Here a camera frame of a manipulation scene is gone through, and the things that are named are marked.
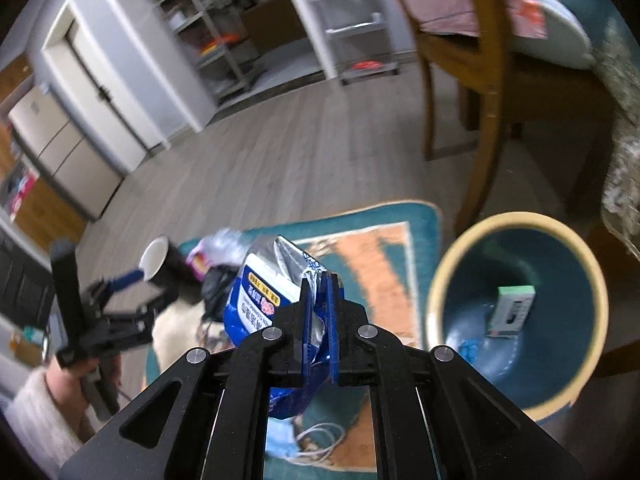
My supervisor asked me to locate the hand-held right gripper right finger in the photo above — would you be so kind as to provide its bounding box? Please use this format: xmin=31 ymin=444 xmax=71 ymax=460
xmin=322 ymin=271 xmax=586 ymax=480

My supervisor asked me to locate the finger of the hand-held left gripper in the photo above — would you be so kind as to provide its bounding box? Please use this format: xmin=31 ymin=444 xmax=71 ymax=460
xmin=85 ymin=269 xmax=147 ymax=311
xmin=107 ymin=287 xmax=181 ymax=333

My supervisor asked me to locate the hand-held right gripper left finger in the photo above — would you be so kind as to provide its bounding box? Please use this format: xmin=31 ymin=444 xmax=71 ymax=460
xmin=59 ymin=272 xmax=316 ymax=480

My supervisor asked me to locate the blue and silver snack bag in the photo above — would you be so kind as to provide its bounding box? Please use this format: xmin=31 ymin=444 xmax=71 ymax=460
xmin=222 ymin=235 xmax=346 ymax=418

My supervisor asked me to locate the black paper cup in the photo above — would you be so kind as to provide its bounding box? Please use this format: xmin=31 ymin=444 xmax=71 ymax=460
xmin=139 ymin=237 xmax=203 ymax=306

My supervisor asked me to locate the pink purple wrapper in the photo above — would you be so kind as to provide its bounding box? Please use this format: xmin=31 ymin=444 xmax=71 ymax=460
xmin=186 ymin=240 xmax=208 ymax=283

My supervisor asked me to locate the blue face mask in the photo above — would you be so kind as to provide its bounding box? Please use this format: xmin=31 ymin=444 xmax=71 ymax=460
xmin=265 ymin=417 xmax=306 ymax=458

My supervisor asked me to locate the teal trash bin cream rim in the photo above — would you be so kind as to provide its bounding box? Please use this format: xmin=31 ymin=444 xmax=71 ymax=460
xmin=426 ymin=212 xmax=610 ymax=422

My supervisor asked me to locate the person's left hand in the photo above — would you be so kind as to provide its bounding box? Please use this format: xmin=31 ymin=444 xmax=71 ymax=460
xmin=47 ymin=352 xmax=123 ymax=396

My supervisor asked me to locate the black plastic bag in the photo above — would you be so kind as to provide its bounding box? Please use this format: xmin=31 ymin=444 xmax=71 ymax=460
xmin=200 ymin=262 xmax=241 ymax=323

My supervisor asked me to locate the teal and orange rug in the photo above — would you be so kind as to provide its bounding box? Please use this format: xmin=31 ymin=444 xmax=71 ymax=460
xmin=145 ymin=201 xmax=443 ymax=473

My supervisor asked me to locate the clear plastic bag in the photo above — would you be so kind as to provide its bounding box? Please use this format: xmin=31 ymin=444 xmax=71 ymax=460
xmin=205 ymin=227 xmax=251 ymax=266

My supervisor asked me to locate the small blue wrapper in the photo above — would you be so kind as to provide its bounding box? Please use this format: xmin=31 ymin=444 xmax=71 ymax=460
xmin=457 ymin=340 xmax=486 ymax=363

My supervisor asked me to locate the beige cabinet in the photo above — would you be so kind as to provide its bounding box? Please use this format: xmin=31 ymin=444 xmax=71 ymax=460
xmin=7 ymin=85 xmax=123 ymax=221

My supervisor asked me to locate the green and white box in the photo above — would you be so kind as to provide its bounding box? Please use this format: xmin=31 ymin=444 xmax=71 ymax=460
xmin=487 ymin=285 xmax=537 ymax=339

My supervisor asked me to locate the white double door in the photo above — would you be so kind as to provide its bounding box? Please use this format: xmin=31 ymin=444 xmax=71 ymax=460
xmin=42 ymin=0 xmax=171 ymax=176

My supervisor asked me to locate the grey metal shelf rack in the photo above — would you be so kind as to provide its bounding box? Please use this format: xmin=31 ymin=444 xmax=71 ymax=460
xmin=152 ymin=0 xmax=258 ymax=106

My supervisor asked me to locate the wooden chair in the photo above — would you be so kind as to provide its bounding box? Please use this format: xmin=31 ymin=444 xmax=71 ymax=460
xmin=385 ymin=0 xmax=616 ymax=233

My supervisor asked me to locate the white metal shelf rack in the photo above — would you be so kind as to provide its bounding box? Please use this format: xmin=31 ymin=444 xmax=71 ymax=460
xmin=277 ymin=0 xmax=401 ymax=86

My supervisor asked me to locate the lace tablecloth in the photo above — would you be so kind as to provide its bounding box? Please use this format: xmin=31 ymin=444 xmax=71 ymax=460
xmin=592 ymin=10 xmax=640 ymax=256

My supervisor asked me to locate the pale round pillow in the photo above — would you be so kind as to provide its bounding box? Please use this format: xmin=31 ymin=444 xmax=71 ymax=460
xmin=510 ymin=0 xmax=598 ymax=71

